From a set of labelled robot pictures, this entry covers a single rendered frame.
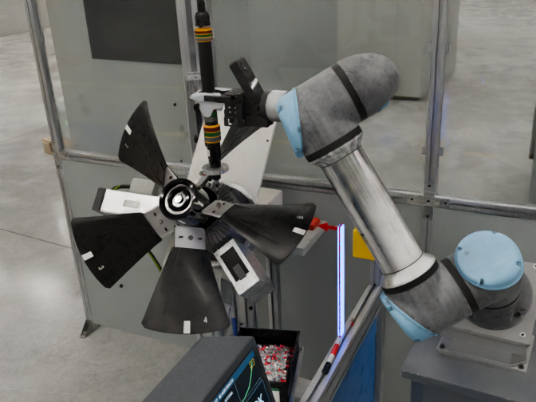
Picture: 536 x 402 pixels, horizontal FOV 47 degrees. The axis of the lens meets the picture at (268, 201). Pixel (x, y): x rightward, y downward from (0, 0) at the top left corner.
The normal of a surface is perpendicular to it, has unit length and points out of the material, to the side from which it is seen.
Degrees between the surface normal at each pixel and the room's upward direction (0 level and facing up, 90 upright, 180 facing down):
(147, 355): 0
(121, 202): 50
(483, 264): 37
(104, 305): 90
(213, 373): 15
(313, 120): 78
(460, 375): 0
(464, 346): 90
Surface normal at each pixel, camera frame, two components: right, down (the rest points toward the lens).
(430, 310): -0.03, 0.13
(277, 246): -0.03, -0.66
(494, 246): -0.24, -0.51
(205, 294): 0.35, -0.40
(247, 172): -0.36, -0.30
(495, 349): -0.48, 0.37
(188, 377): -0.28, -0.92
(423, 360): -0.05, -0.92
